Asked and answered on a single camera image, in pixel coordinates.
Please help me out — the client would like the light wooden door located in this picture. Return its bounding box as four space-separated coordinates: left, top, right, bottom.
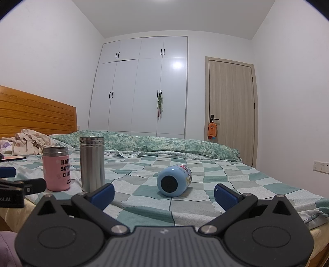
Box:
205 56 258 168

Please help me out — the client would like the dark tablet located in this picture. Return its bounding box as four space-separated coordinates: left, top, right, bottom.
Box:
0 155 28 162

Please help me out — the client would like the white wardrobe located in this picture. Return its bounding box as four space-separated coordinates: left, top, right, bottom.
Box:
88 36 188 140

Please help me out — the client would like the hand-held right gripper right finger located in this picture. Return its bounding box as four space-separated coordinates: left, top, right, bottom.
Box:
200 183 307 235

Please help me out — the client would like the orange hanging toy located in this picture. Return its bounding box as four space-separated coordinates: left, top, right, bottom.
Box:
207 119 219 142

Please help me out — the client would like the pile of cream clothes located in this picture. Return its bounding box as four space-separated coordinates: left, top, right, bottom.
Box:
0 128 61 156

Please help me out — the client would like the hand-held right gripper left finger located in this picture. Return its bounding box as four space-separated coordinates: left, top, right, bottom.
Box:
25 183 130 236

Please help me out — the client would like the pink cup with steel rim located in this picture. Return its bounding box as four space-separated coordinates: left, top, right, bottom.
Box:
42 146 71 192

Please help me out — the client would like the stainless steel cup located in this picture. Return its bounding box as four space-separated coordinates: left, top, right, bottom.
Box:
79 137 105 194

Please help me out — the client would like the white wall socket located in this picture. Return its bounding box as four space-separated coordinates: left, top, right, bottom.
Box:
313 160 329 175

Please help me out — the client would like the purple clothing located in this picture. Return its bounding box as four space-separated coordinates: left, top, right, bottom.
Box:
0 230 24 267

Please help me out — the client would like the green patterned quilt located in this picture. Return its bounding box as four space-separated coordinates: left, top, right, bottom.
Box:
50 130 242 163

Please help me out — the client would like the green hanging ornament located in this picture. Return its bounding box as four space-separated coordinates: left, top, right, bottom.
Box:
156 92 165 122

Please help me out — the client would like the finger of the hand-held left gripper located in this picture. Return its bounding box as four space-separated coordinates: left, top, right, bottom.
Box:
0 179 47 193
0 167 16 178

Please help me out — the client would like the light blue printed cup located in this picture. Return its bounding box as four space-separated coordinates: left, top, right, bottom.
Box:
157 164 193 198

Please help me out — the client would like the wooden headboard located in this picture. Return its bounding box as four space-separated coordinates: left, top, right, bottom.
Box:
0 85 78 139

